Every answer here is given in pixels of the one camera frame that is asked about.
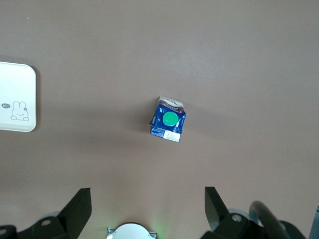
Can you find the blue white milk carton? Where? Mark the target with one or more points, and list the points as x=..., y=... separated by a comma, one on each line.
x=169, y=119

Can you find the cream rabbit print tray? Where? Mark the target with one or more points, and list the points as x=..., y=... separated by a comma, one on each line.
x=17, y=87

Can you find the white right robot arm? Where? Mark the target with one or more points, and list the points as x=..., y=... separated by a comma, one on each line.
x=129, y=231

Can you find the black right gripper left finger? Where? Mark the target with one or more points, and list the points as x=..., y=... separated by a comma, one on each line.
x=72, y=219

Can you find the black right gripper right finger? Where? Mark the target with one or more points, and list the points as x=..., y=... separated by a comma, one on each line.
x=216, y=214

